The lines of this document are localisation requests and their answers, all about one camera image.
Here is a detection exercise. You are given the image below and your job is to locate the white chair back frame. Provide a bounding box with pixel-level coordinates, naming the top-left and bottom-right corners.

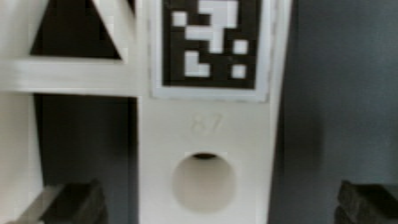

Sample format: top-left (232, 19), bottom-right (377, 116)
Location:
top-left (0, 0), bottom-right (294, 224)

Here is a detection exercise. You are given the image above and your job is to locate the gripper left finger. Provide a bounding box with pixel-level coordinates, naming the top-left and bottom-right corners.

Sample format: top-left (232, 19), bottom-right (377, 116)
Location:
top-left (11, 180), bottom-right (109, 224)

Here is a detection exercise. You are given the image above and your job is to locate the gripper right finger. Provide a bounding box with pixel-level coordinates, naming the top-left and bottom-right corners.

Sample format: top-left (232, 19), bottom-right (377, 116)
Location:
top-left (335, 181), bottom-right (398, 224)

